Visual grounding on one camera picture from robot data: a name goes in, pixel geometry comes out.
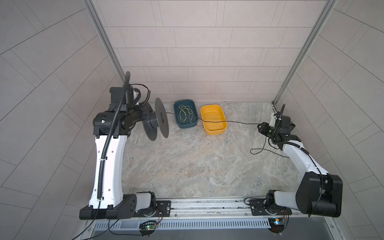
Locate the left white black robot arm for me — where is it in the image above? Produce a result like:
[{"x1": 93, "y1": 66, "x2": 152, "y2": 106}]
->
[{"x1": 79, "y1": 72, "x2": 156, "y2": 223}]

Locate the aluminium mounting rail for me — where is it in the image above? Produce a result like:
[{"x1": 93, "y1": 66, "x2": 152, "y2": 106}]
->
[{"x1": 83, "y1": 196, "x2": 335, "y2": 223}]

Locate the black cable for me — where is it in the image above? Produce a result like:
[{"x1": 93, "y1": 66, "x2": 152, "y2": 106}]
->
[{"x1": 164, "y1": 112, "x2": 290, "y2": 159}]

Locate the yellow green cable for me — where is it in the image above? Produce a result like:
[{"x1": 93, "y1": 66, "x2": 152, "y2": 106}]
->
[{"x1": 178, "y1": 104, "x2": 195, "y2": 124}]

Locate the teal plastic bin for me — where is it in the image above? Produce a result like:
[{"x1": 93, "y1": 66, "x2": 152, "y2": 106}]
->
[{"x1": 174, "y1": 99, "x2": 199, "y2": 129}]

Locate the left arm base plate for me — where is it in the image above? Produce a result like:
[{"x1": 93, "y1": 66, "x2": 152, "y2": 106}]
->
[{"x1": 133, "y1": 201, "x2": 171, "y2": 218}]

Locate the dark grey cable spool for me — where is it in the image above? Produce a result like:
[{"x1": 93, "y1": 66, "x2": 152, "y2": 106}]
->
[{"x1": 142, "y1": 98, "x2": 169, "y2": 141}]

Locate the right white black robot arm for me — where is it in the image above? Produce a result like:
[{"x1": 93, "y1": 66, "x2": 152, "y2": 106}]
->
[{"x1": 258, "y1": 110, "x2": 343, "y2": 218}]

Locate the right circuit board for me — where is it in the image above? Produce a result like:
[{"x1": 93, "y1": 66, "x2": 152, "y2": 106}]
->
[{"x1": 268, "y1": 218, "x2": 286, "y2": 234}]

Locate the circuit board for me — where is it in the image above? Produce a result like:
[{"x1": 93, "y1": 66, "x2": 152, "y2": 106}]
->
[
  {"x1": 268, "y1": 218, "x2": 286, "y2": 234},
  {"x1": 139, "y1": 221, "x2": 158, "y2": 231}
]

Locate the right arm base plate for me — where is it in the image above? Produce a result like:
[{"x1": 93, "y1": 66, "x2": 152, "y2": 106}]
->
[{"x1": 248, "y1": 199, "x2": 292, "y2": 216}]

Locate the yellow plastic bin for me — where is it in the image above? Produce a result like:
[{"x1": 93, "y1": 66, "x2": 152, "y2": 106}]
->
[{"x1": 201, "y1": 105, "x2": 228, "y2": 135}]

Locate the left circuit board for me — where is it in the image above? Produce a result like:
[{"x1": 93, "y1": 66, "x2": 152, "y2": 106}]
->
[{"x1": 139, "y1": 221, "x2": 158, "y2": 231}]

